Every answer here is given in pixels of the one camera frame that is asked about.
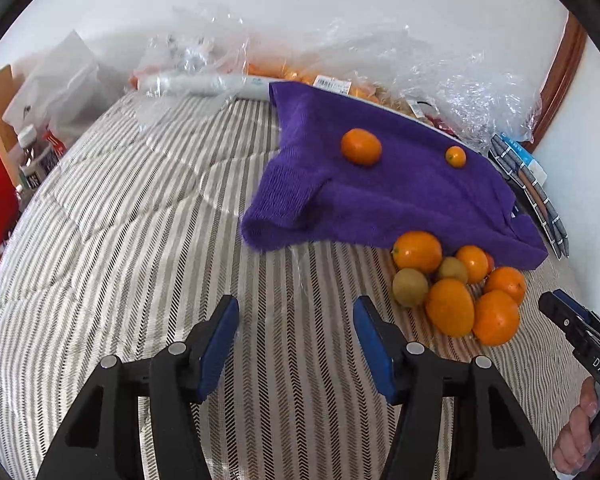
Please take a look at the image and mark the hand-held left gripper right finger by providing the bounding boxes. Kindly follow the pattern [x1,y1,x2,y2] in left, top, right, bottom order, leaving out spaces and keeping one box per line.
[352,295,561,480]

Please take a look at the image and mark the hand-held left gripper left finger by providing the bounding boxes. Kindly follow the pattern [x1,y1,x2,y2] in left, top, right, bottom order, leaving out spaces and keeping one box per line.
[35,294,241,480]

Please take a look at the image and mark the white-capped bottle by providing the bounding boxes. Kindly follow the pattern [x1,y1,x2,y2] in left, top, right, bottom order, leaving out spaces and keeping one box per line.
[16,126,48,191]

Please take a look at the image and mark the wooden door frame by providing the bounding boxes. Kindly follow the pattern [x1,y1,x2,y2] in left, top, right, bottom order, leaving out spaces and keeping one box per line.
[530,10,589,147]

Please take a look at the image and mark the brown kiwi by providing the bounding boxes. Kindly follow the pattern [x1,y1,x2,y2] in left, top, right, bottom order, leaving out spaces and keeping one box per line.
[434,256,469,285]
[392,267,430,308]

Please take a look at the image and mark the grey checked cloth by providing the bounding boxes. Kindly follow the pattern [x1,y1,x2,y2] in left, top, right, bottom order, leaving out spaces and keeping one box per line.
[487,135,569,261]

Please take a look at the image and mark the white plastic bag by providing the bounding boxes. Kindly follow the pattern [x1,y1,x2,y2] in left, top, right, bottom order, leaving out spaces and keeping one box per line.
[2,30,101,146]

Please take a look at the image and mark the purple towel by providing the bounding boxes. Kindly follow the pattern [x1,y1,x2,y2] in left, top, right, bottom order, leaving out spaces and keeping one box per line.
[240,81,550,271]

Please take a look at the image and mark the crumpled clear plastic bag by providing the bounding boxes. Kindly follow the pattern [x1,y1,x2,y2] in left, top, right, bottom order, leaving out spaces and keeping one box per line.
[300,20,543,146]

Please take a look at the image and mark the blue tissue pack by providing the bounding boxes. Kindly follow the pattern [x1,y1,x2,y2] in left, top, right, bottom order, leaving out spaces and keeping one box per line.
[500,132,549,182]

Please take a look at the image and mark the person's right hand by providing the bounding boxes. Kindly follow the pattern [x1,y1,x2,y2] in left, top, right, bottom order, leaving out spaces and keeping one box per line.
[551,376,600,477]

